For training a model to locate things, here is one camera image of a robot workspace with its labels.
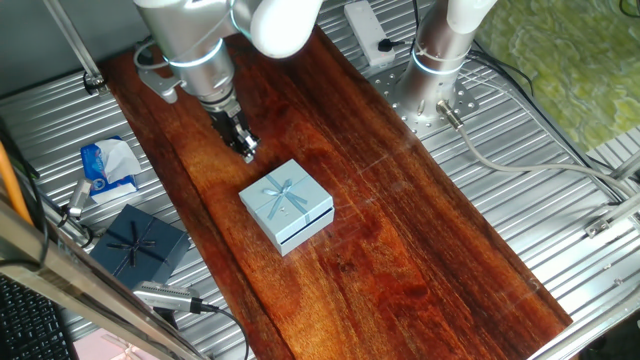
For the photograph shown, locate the black camera cable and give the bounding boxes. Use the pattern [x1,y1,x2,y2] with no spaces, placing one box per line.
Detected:
[199,302,251,360]

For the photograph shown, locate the light blue casing with bow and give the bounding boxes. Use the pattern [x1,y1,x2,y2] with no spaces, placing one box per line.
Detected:
[238,158,335,257]

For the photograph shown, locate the small silver camera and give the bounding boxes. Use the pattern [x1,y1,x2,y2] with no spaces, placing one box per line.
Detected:
[63,178,95,220]

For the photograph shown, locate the black keyboard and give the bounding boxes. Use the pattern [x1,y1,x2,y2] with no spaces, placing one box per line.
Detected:
[0,273,76,360]

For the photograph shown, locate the grey cable with metal connector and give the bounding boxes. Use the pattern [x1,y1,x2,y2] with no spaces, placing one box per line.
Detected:
[435,98,639,200]

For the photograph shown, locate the orange pole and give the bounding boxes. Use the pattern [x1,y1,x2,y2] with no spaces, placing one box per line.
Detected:
[0,139,34,226]

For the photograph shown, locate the blue tissue box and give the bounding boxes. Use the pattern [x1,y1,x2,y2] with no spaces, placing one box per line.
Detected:
[79,135,143,205]

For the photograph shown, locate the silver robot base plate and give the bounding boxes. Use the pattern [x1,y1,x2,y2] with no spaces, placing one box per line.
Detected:
[367,58,480,140]

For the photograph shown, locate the wide metal frame bar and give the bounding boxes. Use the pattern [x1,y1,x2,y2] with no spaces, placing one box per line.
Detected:
[0,197,211,360]

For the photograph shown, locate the thin metal pole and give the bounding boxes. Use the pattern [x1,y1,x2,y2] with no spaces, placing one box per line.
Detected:
[42,0,109,96]

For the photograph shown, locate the navy gift box with ribbon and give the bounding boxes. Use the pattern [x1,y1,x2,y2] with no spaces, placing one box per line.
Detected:
[89,203,191,291]

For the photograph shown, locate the gripper camera on silver bracket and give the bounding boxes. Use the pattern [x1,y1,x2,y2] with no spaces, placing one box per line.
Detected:
[133,39,185,105]

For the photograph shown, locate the long silver camera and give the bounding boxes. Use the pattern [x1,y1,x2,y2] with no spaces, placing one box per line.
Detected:
[132,280,204,315]

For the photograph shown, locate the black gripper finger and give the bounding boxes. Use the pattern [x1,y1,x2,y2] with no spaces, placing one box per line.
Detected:
[230,137,254,164]
[238,124,260,153]

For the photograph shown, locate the white tissue sheet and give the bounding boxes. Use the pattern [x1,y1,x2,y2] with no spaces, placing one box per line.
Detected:
[94,138,143,184]

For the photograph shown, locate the black base cable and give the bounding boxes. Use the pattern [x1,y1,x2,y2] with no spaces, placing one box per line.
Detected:
[464,39,626,204]

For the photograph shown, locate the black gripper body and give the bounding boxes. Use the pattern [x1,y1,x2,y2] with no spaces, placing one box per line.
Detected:
[207,105,246,144]

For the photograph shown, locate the pink gift box with ribbon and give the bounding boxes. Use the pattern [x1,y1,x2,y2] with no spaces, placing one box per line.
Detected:
[73,327,151,360]

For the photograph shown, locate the white power strip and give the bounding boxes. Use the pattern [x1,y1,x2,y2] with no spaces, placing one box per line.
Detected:
[344,0,396,69]

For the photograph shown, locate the aluminium profile bar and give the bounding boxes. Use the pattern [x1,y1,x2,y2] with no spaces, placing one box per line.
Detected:
[607,149,640,182]
[583,192,640,239]

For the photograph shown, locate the black power plug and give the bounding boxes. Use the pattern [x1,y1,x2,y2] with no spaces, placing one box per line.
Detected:
[377,38,416,54]

